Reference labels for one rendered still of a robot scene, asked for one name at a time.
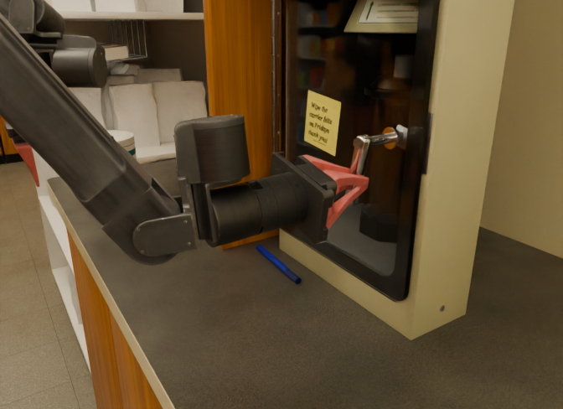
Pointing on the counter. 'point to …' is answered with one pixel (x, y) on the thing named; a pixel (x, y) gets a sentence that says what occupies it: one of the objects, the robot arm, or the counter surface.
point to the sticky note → (322, 121)
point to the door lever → (362, 143)
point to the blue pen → (279, 264)
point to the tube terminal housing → (444, 166)
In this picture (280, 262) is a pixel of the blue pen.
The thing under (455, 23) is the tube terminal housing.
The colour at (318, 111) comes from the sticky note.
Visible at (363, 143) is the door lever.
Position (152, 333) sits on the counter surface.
